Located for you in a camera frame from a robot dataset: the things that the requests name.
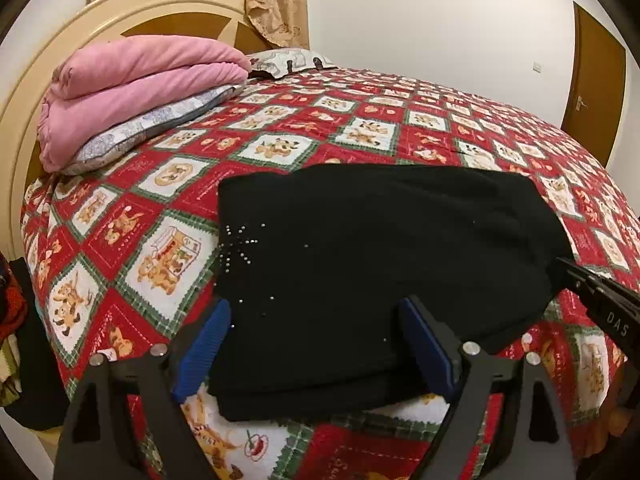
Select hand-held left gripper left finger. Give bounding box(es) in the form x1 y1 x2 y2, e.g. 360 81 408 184
52 299 234 480

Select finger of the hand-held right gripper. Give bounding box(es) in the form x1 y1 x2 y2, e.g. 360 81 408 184
554 256 608 306

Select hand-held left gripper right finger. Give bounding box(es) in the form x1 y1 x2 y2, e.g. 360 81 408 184
397 296 576 480

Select black sweater with studs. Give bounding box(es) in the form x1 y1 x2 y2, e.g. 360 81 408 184
207 162 573 423

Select red checkered printed blanket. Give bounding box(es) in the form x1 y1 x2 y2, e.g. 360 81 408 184
20 67 640 480

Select dark cloth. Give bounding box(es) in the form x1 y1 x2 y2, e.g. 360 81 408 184
5 256 71 432

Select brown wooden door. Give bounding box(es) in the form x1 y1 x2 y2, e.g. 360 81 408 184
560 1 628 168

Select pile of colourful clothes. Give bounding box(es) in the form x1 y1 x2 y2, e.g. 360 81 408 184
0 252 28 408

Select grey patterned pillow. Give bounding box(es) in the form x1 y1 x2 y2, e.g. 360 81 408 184
65 82 246 177

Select folded pink blanket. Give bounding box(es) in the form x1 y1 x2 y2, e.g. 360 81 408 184
37 37 251 173

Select white printed pillow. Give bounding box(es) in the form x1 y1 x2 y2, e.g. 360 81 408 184
245 47 338 81

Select cream wooden headboard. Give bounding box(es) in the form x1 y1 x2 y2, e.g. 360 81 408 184
0 0 273 261

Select beige patterned curtain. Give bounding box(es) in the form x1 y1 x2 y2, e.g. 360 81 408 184
89 0 311 51

